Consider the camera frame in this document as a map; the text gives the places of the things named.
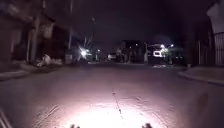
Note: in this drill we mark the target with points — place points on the pole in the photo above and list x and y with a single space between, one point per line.
35 36
70 28

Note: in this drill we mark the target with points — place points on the dark building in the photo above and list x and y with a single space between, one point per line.
130 50
16 30

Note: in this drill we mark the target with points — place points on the dark asphalt road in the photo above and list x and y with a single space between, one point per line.
100 86

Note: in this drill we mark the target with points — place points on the robot's own part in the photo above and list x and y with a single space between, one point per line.
74 126
146 126

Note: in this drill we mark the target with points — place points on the metal fence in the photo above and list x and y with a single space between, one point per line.
213 48

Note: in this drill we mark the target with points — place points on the raised pavement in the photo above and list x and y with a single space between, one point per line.
16 71
206 74

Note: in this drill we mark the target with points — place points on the white vehicle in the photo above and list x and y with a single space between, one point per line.
156 53

